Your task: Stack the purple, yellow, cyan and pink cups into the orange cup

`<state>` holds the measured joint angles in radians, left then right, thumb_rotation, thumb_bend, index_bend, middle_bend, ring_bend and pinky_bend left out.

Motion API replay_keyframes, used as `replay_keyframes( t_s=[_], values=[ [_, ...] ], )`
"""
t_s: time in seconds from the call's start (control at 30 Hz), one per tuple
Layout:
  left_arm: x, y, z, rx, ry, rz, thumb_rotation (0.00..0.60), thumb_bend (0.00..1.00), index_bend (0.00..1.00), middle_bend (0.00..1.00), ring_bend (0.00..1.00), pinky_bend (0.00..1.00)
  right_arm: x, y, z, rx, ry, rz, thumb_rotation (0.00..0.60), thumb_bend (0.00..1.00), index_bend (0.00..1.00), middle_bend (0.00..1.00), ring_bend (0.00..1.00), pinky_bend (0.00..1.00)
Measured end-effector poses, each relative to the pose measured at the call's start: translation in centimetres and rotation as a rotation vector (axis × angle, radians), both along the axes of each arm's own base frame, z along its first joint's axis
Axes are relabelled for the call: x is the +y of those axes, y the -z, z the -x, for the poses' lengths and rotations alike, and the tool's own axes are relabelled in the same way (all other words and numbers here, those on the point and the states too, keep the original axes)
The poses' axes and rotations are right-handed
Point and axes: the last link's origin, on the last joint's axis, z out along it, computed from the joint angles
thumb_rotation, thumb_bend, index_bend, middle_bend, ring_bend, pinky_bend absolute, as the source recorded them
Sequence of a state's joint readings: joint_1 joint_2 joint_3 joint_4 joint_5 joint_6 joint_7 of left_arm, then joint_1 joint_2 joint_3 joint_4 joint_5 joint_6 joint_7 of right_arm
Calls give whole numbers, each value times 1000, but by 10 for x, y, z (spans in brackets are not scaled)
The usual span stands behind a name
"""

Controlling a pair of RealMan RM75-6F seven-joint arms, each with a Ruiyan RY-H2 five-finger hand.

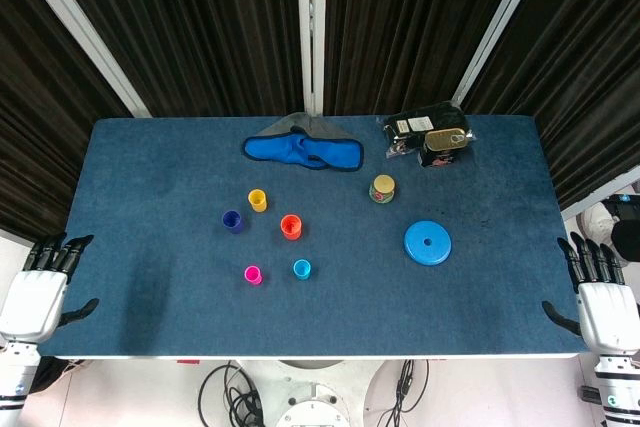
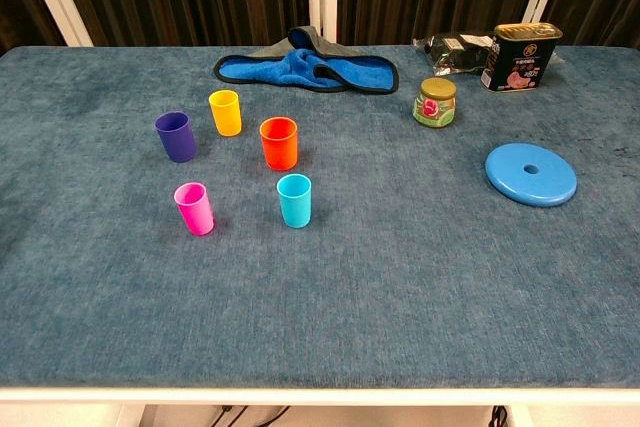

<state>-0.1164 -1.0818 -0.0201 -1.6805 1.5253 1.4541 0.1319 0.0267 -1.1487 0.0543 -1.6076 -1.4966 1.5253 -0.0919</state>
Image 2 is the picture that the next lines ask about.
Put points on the small jar with gold lid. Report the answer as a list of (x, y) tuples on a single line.
[(434, 108)]

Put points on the orange plastic cup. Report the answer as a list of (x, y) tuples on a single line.
[(279, 151)]

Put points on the blue disc with centre hole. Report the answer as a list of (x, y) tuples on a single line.
[(550, 182)]

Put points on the cyan plastic cup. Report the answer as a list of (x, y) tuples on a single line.
[(295, 207)]

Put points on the blue and grey microfiber cloth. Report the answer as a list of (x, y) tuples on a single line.
[(280, 69)]

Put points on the black plastic snack packet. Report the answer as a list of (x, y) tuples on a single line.
[(450, 49)]

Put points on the yellow plastic cup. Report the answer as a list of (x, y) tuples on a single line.
[(226, 117)]

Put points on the pink plastic cup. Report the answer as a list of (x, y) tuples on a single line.
[(196, 214)]

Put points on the black luncheon meat can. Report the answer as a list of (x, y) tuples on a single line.
[(517, 62)]

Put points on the blue fabric table cover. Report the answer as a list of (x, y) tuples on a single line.
[(350, 272)]

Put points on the purple plastic cup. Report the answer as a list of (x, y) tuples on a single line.
[(176, 139)]

